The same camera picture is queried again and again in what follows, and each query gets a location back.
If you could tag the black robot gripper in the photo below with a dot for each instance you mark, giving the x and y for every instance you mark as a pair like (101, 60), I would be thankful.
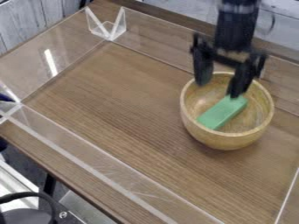
(234, 34)

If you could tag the green rectangular block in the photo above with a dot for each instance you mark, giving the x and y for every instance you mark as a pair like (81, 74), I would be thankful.
(222, 112)

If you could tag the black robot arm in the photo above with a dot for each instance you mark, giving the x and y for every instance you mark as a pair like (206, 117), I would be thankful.
(241, 57)

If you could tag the light wooden bowl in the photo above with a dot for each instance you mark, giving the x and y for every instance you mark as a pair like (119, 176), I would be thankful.
(246, 127)

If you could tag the black table leg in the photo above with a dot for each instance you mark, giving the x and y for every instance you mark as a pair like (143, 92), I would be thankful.
(50, 184)

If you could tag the clear acrylic corner bracket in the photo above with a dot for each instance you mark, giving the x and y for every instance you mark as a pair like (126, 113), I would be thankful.
(107, 30)

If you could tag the clear acrylic barrier wall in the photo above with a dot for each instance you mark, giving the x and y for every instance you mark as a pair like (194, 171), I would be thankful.
(113, 139)

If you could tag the metal base plate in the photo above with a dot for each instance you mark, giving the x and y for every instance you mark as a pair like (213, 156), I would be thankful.
(83, 210)

